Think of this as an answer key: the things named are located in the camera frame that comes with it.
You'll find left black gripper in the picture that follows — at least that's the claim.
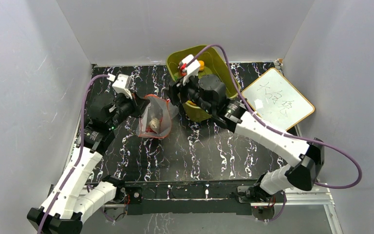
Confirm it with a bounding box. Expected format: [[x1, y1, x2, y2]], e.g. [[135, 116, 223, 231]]
[[108, 90, 150, 130]]

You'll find orange toy fruit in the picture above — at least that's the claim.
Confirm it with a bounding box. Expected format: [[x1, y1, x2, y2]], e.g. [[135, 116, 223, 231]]
[[198, 60, 205, 72]]

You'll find grey toy fish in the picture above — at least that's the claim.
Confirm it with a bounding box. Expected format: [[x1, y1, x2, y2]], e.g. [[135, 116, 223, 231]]
[[149, 117, 161, 134]]

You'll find clear zip bag orange zipper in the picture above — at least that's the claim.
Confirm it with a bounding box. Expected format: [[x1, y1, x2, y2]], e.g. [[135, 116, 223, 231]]
[[136, 94, 179, 139]]

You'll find red toy grape bunch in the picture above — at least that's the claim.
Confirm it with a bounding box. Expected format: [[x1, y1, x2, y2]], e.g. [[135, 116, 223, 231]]
[[146, 127, 157, 134]]

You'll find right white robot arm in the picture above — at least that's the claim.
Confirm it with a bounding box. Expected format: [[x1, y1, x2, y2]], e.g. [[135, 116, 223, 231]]
[[165, 75, 324, 203]]

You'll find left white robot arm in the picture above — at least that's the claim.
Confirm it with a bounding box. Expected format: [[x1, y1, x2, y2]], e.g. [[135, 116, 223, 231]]
[[27, 93, 150, 234]]

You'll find olive green plastic basket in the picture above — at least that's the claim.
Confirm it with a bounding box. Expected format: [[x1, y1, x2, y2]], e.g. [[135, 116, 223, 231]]
[[166, 45, 238, 122]]

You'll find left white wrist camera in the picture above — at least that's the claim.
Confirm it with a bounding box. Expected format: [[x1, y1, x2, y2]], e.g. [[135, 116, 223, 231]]
[[112, 74, 133, 99]]

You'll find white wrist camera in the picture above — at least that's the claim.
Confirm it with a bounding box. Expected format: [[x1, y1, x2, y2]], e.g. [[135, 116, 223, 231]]
[[178, 54, 201, 86], [112, 74, 133, 99]]

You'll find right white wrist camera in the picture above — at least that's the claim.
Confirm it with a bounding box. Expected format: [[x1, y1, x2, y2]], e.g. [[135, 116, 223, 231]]
[[178, 54, 201, 86]]

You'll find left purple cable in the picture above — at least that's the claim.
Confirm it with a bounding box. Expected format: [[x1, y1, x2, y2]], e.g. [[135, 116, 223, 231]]
[[37, 74, 115, 234]]

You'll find purple cable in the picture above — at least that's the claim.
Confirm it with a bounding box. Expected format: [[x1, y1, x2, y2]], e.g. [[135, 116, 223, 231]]
[[187, 44, 363, 189], [37, 74, 115, 234]]

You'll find small whiteboard wooden frame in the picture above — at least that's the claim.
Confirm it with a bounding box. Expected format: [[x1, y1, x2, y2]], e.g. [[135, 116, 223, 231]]
[[242, 68, 315, 130]]

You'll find black metal base rail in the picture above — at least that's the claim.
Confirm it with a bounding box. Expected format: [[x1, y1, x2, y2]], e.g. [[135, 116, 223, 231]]
[[45, 179, 335, 220]]

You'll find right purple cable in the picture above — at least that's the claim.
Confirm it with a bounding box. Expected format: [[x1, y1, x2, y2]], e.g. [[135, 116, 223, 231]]
[[187, 44, 363, 189]]

